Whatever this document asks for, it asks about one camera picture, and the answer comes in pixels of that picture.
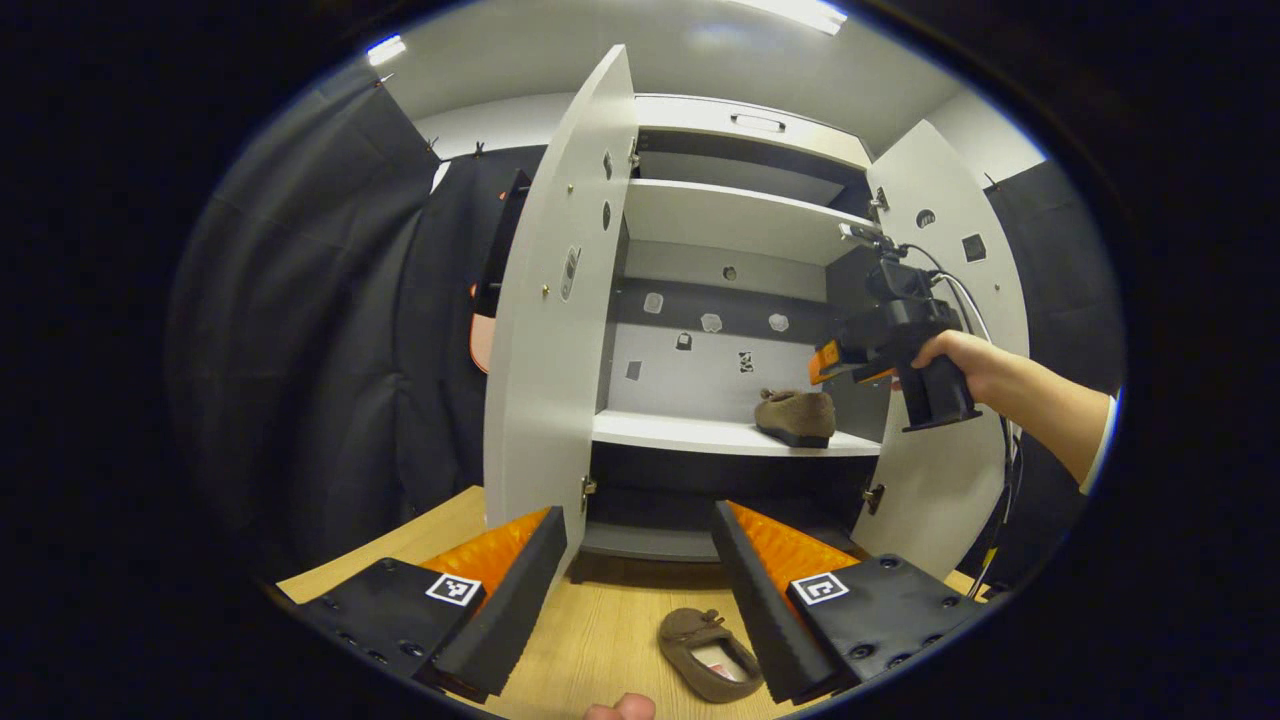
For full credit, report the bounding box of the brown fuzzy shoe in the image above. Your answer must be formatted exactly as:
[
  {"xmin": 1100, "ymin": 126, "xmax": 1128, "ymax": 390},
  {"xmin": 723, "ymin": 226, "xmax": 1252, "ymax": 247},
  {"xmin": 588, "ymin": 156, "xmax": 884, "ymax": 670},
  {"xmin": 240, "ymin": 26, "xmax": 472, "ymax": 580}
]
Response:
[
  {"xmin": 754, "ymin": 388, "xmax": 837, "ymax": 449},
  {"xmin": 658, "ymin": 607, "xmax": 766, "ymax": 704}
]

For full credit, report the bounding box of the white shoe cabinet door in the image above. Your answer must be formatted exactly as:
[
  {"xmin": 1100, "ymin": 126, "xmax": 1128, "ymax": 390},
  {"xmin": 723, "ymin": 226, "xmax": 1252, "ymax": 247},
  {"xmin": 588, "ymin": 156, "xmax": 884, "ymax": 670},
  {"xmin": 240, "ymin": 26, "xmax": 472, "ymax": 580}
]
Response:
[
  {"xmin": 483, "ymin": 43, "xmax": 639, "ymax": 576},
  {"xmin": 850, "ymin": 120, "xmax": 1031, "ymax": 581}
]

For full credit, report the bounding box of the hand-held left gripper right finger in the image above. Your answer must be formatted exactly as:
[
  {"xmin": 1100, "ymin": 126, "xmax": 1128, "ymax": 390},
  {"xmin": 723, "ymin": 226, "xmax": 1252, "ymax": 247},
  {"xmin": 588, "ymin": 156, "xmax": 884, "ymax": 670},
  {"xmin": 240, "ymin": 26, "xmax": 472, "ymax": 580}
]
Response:
[{"xmin": 712, "ymin": 499, "xmax": 987, "ymax": 707}]

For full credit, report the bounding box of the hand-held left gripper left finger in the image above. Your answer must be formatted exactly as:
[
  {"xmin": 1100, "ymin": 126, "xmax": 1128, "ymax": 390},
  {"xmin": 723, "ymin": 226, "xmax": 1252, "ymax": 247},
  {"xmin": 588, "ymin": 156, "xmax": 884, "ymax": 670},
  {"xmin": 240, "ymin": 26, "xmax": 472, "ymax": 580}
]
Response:
[{"xmin": 283, "ymin": 505, "xmax": 569, "ymax": 705}]

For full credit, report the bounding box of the white shoe cabinet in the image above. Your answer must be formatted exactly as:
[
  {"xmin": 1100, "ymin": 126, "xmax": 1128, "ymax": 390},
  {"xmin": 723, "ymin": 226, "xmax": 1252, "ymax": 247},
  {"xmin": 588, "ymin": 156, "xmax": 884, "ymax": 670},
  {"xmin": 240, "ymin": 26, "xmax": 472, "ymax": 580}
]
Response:
[{"xmin": 483, "ymin": 43, "xmax": 1031, "ymax": 586}]

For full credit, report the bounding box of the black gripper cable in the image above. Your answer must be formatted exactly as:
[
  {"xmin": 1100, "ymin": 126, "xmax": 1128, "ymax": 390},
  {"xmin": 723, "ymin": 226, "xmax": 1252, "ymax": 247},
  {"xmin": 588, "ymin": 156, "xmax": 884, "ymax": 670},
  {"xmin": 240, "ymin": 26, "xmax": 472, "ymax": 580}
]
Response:
[{"xmin": 905, "ymin": 243, "xmax": 1023, "ymax": 601}]

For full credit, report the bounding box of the white cabinet shelf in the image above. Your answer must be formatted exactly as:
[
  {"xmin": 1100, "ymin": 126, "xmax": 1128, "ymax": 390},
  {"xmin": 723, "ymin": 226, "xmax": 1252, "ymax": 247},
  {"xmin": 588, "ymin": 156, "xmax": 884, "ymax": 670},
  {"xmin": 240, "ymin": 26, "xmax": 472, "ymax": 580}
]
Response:
[
  {"xmin": 590, "ymin": 408, "xmax": 883, "ymax": 459},
  {"xmin": 622, "ymin": 178, "xmax": 881, "ymax": 267}
]

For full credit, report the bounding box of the black backdrop cloth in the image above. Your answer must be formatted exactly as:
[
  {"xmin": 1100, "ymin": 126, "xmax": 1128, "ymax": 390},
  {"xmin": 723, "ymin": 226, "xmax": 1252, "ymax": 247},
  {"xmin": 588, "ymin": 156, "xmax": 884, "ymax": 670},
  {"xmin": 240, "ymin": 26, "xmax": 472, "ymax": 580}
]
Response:
[
  {"xmin": 165, "ymin": 75, "xmax": 546, "ymax": 581},
  {"xmin": 960, "ymin": 160, "xmax": 1126, "ymax": 591}
]

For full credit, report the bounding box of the white cabinet drawer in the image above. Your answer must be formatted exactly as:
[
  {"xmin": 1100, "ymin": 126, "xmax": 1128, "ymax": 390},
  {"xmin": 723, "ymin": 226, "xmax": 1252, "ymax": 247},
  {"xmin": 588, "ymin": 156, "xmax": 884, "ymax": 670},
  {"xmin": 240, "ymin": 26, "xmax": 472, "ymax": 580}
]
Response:
[{"xmin": 633, "ymin": 93, "xmax": 873, "ymax": 171}]

